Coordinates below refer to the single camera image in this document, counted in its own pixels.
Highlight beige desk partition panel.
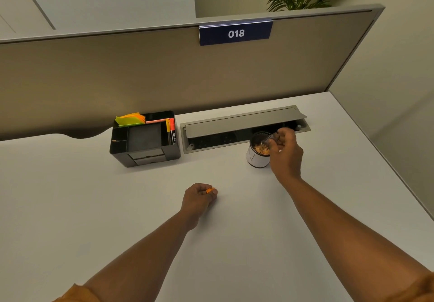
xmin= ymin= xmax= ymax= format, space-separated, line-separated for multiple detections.
xmin=0 ymin=4 xmax=385 ymax=141

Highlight grey cable tray flap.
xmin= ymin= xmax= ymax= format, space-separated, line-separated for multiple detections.
xmin=180 ymin=105 xmax=311 ymax=154

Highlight black desk organizer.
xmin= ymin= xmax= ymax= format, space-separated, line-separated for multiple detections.
xmin=109 ymin=110 xmax=182 ymax=168

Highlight orange sticky notes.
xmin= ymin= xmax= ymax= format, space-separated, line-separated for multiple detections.
xmin=119 ymin=112 xmax=146 ymax=124

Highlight green sticky notes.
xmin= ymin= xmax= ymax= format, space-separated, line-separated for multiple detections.
xmin=115 ymin=116 xmax=145 ymax=128

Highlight person's left hand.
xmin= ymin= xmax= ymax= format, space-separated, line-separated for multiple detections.
xmin=180 ymin=183 xmax=218 ymax=232

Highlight white round container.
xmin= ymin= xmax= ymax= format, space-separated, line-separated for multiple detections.
xmin=246 ymin=131 xmax=274 ymax=169

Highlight person's right forearm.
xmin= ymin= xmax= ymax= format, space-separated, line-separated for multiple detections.
xmin=279 ymin=176 xmax=432 ymax=302

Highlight person's right hand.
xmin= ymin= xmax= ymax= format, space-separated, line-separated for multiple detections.
xmin=269 ymin=128 xmax=304 ymax=184

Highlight blue desk number sign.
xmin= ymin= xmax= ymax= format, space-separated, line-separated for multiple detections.
xmin=199 ymin=20 xmax=274 ymax=46

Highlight person's left forearm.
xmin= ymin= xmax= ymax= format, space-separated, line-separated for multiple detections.
xmin=76 ymin=210 xmax=197 ymax=302

